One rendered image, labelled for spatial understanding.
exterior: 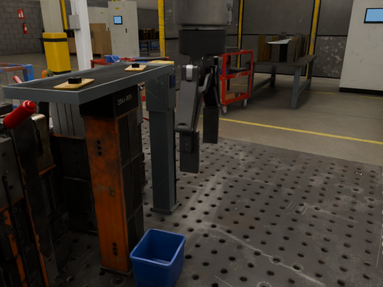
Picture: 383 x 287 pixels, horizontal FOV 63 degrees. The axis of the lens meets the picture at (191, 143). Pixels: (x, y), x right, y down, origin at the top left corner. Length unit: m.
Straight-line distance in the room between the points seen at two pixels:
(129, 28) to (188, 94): 10.69
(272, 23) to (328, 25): 1.23
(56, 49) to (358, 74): 6.43
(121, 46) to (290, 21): 5.83
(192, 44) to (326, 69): 7.37
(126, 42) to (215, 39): 10.70
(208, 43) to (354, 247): 0.70
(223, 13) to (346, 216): 0.80
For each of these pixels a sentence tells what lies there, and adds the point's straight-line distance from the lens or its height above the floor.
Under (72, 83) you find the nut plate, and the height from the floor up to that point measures 1.16.
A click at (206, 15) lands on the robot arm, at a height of 1.27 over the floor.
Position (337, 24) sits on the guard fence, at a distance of 7.76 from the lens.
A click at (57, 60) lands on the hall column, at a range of 8.03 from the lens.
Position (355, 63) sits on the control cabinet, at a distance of 6.93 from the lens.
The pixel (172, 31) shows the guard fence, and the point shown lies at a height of 1.16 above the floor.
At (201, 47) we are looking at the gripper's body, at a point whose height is 1.22.
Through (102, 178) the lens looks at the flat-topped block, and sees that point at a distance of 0.68.
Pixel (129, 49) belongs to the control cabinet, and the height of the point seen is 0.49.
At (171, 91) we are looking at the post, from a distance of 0.88.
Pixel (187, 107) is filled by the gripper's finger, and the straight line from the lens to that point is 0.44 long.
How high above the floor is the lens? 1.25
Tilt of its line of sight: 21 degrees down
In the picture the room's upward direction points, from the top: straight up
